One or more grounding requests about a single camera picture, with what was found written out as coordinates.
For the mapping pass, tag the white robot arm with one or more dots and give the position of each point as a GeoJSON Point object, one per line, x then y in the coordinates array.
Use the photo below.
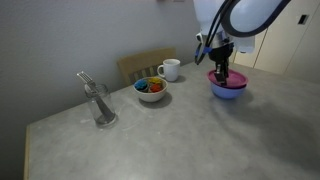
{"type": "Point", "coordinates": [250, 16]}

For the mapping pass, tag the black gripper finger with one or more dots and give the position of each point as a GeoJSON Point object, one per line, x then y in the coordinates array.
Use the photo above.
{"type": "Point", "coordinates": [225, 76]}
{"type": "Point", "coordinates": [218, 75]}

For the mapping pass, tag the red-orange toy piece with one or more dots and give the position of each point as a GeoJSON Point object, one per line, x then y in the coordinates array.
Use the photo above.
{"type": "Point", "coordinates": [155, 88]}

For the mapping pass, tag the blue toy piece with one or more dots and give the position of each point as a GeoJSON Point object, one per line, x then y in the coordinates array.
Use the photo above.
{"type": "Point", "coordinates": [140, 84]}

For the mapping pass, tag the wooden chair back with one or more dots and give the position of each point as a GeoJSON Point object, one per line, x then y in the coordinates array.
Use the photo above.
{"type": "Point", "coordinates": [143, 60]}

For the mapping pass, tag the pink plastic plate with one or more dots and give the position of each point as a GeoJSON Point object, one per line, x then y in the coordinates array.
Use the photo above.
{"type": "Point", "coordinates": [236, 80]}

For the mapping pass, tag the wide cream cabinet door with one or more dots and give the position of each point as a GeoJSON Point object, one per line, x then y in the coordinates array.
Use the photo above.
{"type": "Point", "coordinates": [290, 46]}

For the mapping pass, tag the clear glass jar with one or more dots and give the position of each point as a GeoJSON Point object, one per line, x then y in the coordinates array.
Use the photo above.
{"type": "Point", "coordinates": [95, 113]}

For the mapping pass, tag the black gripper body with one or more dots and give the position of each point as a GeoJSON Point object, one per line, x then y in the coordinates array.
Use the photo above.
{"type": "Point", "coordinates": [221, 53]}

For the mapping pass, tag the white bowl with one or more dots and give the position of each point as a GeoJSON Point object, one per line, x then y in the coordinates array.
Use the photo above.
{"type": "Point", "coordinates": [151, 96]}

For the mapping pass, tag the yellow toy piece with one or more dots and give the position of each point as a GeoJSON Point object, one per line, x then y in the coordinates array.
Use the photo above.
{"type": "Point", "coordinates": [155, 80]}

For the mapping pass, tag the narrow cream cabinet door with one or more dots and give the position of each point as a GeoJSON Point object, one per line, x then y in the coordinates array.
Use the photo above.
{"type": "Point", "coordinates": [248, 60]}

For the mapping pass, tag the blue plastic bowl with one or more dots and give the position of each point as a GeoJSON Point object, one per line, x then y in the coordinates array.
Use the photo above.
{"type": "Point", "coordinates": [228, 92]}

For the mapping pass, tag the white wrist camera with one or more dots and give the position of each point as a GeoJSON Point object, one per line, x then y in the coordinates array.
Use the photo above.
{"type": "Point", "coordinates": [244, 45]}

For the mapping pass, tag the white ceramic mug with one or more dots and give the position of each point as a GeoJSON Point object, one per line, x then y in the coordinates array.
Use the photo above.
{"type": "Point", "coordinates": [171, 70]}

